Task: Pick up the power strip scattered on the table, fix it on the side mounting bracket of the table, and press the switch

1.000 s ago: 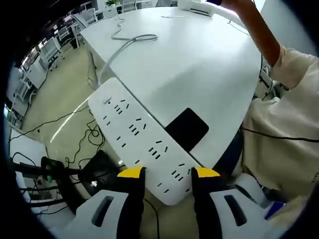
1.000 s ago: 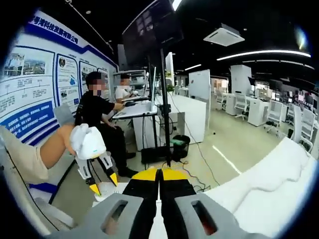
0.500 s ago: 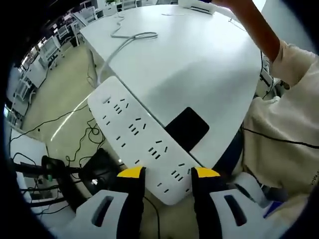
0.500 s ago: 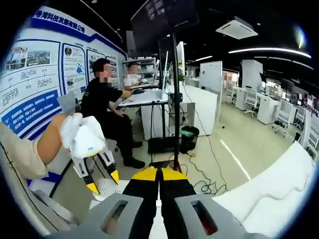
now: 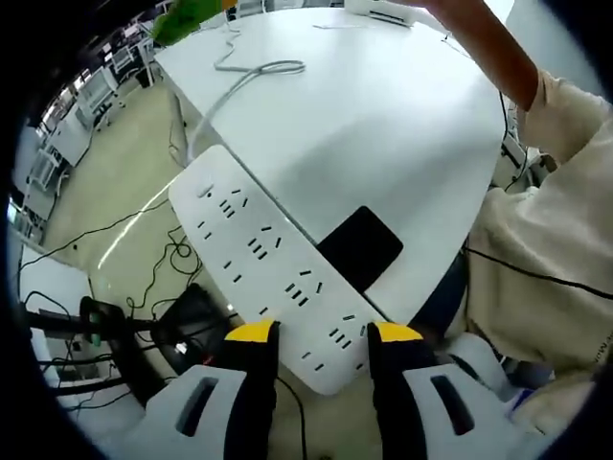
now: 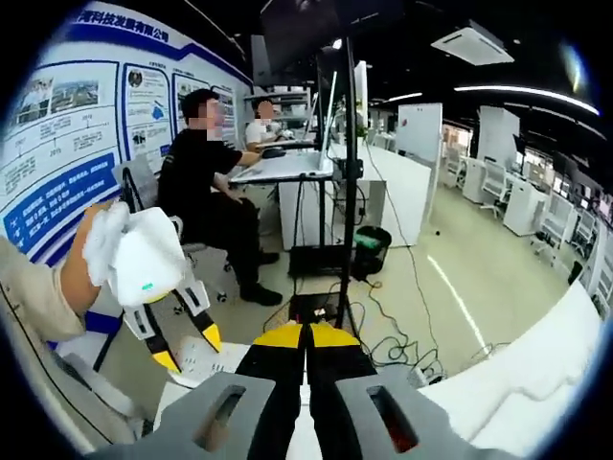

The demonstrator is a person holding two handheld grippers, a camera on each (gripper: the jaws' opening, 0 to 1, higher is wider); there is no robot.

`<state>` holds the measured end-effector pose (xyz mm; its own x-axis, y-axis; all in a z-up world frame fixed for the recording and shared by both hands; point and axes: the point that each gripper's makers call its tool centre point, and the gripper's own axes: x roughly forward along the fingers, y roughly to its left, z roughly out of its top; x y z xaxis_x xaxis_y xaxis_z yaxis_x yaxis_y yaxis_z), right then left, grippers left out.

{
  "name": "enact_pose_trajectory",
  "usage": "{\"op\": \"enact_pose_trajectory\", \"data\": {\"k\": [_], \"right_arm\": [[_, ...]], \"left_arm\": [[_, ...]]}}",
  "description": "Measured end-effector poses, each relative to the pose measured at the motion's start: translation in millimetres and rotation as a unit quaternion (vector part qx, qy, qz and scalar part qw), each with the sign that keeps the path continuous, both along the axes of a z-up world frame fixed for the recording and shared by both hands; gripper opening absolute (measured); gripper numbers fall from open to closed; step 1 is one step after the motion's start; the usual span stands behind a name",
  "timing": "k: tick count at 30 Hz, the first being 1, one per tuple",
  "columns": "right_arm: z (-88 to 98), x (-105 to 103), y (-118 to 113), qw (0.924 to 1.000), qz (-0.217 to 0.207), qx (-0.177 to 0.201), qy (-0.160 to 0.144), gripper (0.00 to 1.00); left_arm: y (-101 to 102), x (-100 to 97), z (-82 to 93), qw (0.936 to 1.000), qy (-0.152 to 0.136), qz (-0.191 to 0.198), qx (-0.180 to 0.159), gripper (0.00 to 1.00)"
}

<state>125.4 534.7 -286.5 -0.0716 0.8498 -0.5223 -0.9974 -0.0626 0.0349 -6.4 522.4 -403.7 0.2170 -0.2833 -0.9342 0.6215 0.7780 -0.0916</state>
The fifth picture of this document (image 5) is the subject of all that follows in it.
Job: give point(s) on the white rounded object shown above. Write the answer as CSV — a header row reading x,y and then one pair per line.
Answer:
x,y
474,359

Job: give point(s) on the white power strip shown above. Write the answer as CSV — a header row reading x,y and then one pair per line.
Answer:
x,y
268,249

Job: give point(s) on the person in beige sweater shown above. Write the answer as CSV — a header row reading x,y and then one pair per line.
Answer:
x,y
551,215

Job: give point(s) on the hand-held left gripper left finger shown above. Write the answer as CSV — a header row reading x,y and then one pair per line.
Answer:
x,y
201,417

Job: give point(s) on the black square pad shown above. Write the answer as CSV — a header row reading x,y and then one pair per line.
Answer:
x,y
359,249

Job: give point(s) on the white printer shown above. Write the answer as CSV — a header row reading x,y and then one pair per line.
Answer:
x,y
378,8

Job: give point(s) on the black bag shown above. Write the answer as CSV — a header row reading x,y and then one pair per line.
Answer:
x,y
196,326

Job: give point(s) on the black monitor stand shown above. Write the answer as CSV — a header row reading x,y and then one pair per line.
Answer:
x,y
129,345

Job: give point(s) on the row of white office desks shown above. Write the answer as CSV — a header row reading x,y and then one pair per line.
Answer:
x,y
91,91

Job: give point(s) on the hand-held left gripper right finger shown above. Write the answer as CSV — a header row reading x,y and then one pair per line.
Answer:
x,y
431,421

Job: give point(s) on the green object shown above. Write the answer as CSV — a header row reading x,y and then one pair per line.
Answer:
x,y
184,19

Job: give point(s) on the white table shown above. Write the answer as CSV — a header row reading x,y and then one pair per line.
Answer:
x,y
359,120

